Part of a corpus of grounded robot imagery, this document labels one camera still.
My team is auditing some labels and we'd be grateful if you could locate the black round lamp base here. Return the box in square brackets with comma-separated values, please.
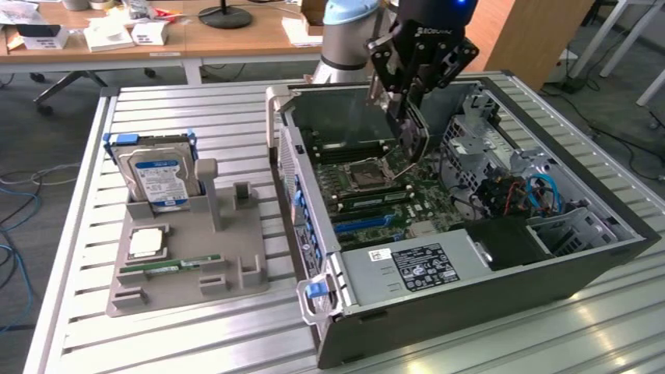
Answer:
[199, 0, 255, 30]

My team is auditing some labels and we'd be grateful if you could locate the black fan shroud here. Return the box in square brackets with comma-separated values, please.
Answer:
[464, 215, 556, 273]

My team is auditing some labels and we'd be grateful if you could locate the grey floor cable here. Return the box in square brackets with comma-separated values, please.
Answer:
[0, 162, 81, 186]

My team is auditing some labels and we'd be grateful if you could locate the wooden cabinet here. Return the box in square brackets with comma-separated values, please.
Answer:
[466, 0, 598, 90]

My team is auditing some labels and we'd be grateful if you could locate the blue wire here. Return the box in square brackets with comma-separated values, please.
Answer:
[524, 174, 567, 216]

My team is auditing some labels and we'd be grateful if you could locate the black graphics card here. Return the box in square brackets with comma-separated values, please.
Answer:
[366, 73, 434, 181]

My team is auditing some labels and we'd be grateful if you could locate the black and white box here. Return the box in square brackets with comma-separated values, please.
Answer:
[15, 23, 70, 51]

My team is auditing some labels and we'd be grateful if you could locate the blue expansion slot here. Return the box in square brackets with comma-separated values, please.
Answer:
[331, 213, 399, 235]

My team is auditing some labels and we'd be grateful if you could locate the white table frame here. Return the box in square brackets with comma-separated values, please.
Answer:
[568, 0, 665, 106]

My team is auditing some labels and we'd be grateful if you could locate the blue floor cable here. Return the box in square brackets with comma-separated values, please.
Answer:
[0, 186, 43, 336]

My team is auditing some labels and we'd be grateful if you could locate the white labelled box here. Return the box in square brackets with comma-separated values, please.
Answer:
[130, 21, 171, 46]

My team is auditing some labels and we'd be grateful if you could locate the wooden desk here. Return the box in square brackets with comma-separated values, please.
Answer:
[0, 0, 334, 75]

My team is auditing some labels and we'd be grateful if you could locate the white paper stack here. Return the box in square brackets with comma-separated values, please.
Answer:
[282, 17, 327, 48]

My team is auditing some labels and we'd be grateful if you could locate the open white box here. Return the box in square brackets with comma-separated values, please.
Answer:
[85, 22, 137, 53]

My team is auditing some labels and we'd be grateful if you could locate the grey parts rack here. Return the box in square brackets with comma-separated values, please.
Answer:
[107, 157, 271, 319]

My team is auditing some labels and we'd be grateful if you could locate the open black PC case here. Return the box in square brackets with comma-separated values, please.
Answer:
[263, 69, 664, 370]

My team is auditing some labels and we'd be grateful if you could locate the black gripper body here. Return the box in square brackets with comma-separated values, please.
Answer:
[392, 0, 480, 46]

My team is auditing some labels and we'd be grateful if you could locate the grey power supply unit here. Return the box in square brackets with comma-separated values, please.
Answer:
[338, 228, 494, 309]

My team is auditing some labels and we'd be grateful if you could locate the CPU socket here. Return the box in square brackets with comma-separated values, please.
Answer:
[347, 157, 396, 192]

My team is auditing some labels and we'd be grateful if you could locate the silver CPU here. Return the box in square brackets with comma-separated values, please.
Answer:
[127, 229, 169, 258]

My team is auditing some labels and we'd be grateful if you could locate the hard disk in blue carrier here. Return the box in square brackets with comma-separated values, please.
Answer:
[102, 132, 202, 213]

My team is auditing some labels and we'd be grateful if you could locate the black chair base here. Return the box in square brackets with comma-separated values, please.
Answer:
[31, 69, 159, 116]

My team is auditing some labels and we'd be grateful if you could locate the black red orange wire bundle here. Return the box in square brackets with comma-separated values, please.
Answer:
[478, 175, 527, 217]

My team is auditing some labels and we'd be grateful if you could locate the green motherboard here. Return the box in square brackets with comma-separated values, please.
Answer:
[300, 128, 470, 252]

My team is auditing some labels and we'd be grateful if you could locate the metal disk bay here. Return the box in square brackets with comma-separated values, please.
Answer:
[527, 208, 623, 258]

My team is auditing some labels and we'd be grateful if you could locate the brown cardboard box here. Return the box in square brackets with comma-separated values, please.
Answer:
[300, 0, 328, 36]

